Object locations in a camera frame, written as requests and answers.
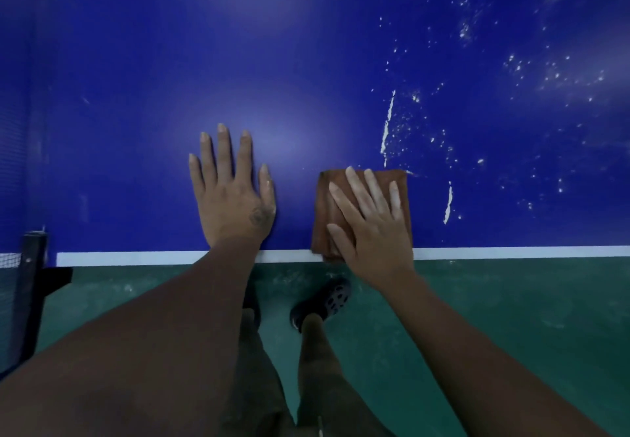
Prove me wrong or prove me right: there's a person's left leg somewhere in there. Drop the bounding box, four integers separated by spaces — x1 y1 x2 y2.
219 308 297 437

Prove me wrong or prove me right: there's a black clog shoe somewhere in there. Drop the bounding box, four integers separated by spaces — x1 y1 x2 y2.
289 276 353 334
242 279 263 330

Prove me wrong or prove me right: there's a black net post clamp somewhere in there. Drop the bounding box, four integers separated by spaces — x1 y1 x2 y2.
14 231 74 366

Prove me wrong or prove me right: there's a person's right leg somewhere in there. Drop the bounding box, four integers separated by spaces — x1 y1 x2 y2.
294 313 397 437

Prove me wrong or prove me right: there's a person's left forearm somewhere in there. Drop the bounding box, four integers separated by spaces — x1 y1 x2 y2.
0 239 263 437

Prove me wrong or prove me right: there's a person's right hand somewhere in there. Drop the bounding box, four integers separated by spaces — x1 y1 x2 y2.
326 165 415 291

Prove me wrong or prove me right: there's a person's left hand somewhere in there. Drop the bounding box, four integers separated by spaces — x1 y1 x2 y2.
188 123 277 251

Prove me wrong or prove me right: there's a person's leg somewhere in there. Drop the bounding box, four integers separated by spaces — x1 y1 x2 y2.
219 308 297 437
294 313 397 437

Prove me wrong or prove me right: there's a person's right forearm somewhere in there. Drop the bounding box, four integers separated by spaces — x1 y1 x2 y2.
378 269 613 437

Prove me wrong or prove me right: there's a table tennis net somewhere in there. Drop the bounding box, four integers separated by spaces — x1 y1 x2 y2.
0 0 50 377

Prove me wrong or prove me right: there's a brown cloth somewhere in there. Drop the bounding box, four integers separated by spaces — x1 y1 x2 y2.
310 169 413 263

